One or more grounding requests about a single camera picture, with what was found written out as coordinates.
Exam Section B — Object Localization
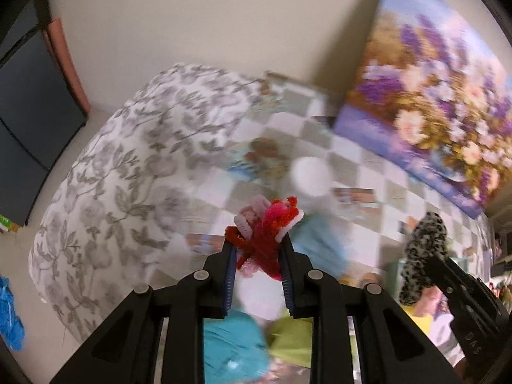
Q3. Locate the lime green cloth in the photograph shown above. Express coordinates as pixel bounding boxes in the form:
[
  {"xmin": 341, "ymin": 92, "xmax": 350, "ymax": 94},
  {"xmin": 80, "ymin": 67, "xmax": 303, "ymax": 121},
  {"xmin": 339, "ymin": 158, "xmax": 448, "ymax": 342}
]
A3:
[{"xmin": 268, "ymin": 315, "xmax": 313, "ymax": 368}]

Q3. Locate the yellow green sponge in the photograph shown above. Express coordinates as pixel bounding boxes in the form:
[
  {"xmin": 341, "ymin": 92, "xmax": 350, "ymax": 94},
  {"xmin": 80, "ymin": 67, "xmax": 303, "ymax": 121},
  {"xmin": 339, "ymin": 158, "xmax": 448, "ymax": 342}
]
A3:
[{"xmin": 401, "ymin": 305, "xmax": 434, "ymax": 335}]

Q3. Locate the red pink pipe cleaner bundle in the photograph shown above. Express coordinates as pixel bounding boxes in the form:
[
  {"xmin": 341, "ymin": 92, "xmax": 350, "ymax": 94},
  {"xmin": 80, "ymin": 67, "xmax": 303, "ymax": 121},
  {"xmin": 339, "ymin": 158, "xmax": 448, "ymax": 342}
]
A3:
[{"xmin": 225, "ymin": 195, "xmax": 304, "ymax": 280}]

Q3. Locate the leopard print scrunchie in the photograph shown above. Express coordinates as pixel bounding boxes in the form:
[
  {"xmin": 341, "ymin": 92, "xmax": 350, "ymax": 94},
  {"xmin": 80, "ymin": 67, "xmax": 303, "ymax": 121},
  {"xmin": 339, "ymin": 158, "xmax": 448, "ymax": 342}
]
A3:
[{"xmin": 399, "ymin": 212, "xmax": 448, "ymax": 306}]

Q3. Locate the pink white wavy cloth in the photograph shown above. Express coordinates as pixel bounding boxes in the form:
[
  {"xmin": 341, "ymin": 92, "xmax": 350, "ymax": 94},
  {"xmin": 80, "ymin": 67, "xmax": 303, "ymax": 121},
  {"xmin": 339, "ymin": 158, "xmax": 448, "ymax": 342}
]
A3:
[{"xmin": 414, "ymin": 286, "xmax": 443, "ymax": 317}]

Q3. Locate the light blue face mask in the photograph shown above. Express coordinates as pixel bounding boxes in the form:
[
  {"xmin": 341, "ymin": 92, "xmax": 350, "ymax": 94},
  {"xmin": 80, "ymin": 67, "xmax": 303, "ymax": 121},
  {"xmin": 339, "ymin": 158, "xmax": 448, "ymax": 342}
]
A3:
[{"xmin": 290, "ymin": 214, "xmax": 347, "ymax": 278}]

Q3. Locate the checkered picture tablecloth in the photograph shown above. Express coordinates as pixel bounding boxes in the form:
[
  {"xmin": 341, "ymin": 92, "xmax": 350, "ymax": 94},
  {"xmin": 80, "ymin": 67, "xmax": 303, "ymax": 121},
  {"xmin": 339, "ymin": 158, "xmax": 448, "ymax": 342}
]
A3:
[{"xmin": 188, "ymin": 73, "xmax": 492, "ymax": 287}]

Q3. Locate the white green-label pill bottle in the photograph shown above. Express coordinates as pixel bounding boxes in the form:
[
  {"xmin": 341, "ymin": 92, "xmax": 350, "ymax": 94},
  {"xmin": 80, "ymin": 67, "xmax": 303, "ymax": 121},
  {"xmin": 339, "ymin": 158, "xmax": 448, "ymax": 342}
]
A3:
[{"xmin": 289, "ymin": 156, "xmax": 333, "ymax": 198}]

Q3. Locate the grey floral blanket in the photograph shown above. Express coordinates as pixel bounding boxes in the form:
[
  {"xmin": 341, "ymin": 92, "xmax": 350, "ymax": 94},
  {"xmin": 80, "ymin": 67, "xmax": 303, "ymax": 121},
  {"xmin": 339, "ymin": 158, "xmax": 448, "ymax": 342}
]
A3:
[{"xmin": 28, "ymin": 63, "xmax": 262, "ymax": 341}]

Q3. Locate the blue plastic bag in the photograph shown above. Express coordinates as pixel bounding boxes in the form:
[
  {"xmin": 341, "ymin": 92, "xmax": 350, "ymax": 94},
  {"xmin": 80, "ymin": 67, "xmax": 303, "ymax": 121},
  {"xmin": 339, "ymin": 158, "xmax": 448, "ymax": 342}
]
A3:
[{"xmin": 0, "ymin": 276, "xmax": 25, "ymax": 351}]

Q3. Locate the dark blue cabinet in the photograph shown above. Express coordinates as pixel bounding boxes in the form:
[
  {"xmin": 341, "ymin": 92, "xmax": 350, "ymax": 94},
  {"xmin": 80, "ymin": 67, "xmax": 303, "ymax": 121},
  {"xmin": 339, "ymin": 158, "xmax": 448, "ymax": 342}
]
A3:
[{"xmin": 1, "ymin": 0, "xmax": 86, "ymax": 225}]

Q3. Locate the floral oil painting canvas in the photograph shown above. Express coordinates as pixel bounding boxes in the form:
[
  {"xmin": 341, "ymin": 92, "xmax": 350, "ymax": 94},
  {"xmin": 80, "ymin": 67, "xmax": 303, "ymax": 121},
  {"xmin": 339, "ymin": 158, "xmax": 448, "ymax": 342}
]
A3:
[{"xmin": 333, "ymin": 0, "xmax": 511, "ymax": 218}]

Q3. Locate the salmon pink board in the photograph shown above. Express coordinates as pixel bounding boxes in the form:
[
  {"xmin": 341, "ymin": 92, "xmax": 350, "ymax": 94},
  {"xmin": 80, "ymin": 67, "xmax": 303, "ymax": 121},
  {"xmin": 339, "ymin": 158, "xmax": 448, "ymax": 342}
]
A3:
[{"xmin": 44, "ymin": 18, "xmax": 91, "ymax": 116}]

